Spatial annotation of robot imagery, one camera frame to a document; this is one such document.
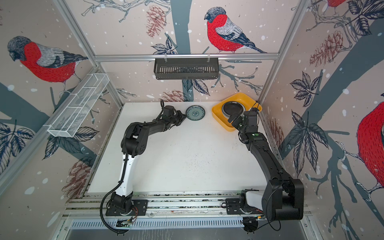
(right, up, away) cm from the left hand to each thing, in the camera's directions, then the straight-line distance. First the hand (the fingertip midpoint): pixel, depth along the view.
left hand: (188, 114), depth 105 cm
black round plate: (+35, +5, +9) cm, 36 cm away
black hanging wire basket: (-1, +32, +2) cm, 32 cm away
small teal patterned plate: (+5, +1, +6) cm, 8 cm away
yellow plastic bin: (+22, +2, +8) cm, 23 cm away
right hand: (+28, -3, -20) cm, 35 cm away
